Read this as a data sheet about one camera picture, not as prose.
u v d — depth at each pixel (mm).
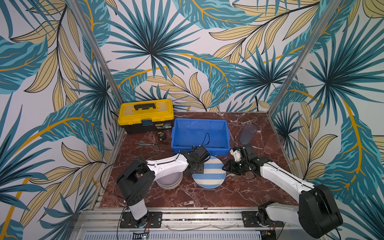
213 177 860
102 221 748
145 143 1010
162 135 1028
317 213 409
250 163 656
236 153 811
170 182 775
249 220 733
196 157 675
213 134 1116
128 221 721
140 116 950
